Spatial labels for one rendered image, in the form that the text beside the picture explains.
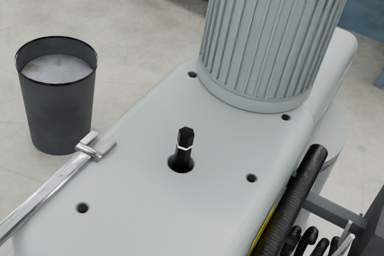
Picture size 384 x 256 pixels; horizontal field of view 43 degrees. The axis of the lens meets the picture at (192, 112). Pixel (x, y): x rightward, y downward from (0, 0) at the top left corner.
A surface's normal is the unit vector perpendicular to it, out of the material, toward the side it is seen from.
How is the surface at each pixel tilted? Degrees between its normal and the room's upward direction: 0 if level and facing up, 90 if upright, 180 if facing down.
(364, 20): 90
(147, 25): 0
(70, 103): 94
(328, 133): 0
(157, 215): 0
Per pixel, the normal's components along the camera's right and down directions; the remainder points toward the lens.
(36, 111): -0.40, 0.62
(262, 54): -0.17, 0.64
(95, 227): 0.14, -0.74
